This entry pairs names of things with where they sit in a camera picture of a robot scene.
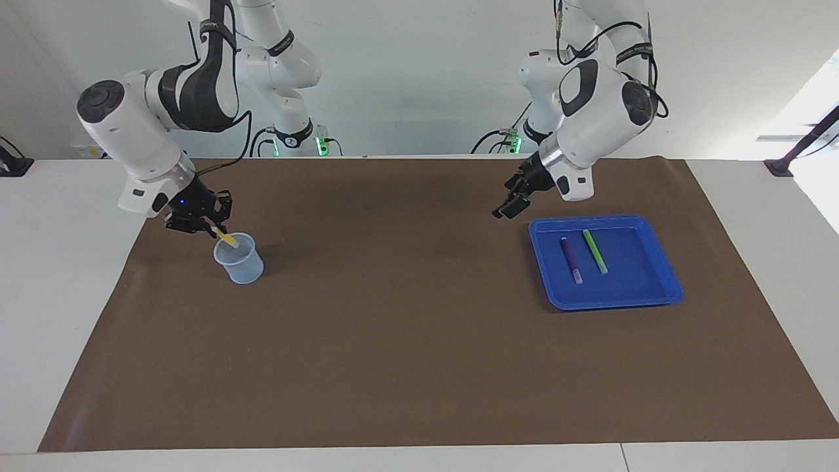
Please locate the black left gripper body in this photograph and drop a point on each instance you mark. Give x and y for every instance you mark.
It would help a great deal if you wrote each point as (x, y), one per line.
(537, 174)

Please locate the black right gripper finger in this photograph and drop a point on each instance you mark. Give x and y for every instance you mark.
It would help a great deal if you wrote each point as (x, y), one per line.
(190, 227)
(224, 208)

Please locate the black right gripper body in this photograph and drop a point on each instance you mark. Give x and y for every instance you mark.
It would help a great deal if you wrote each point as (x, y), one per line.
(195, 202)

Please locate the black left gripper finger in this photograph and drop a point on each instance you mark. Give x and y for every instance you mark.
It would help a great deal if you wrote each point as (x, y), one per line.
(512, 206)
(514, 183)

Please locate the yellow pen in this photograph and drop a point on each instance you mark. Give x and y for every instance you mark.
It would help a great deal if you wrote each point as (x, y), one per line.
(226, 238)

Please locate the purple pen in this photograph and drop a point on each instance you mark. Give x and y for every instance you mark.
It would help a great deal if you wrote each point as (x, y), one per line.
(571, 259)

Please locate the green pen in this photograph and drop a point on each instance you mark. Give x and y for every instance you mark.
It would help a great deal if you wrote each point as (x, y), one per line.
(595, 251)

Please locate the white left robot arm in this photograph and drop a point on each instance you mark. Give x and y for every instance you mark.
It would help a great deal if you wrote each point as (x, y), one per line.
(600, 111)

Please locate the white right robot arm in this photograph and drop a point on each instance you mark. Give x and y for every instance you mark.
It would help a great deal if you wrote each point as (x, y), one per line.
(131, 131)

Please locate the translucent plastic cup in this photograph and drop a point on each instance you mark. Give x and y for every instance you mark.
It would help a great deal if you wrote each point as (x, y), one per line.
(244, 267)

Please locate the blue plastic tray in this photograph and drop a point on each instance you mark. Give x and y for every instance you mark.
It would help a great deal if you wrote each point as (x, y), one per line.
(649, 288)

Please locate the brown table mat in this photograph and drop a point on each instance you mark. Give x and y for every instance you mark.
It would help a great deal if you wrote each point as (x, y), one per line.
(406, 341)

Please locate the black table clamp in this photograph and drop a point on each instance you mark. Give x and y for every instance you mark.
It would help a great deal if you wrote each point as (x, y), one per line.
(14, 165)

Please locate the black camera stand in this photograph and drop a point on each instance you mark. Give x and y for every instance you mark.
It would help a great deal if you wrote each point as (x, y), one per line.
(796, 154)

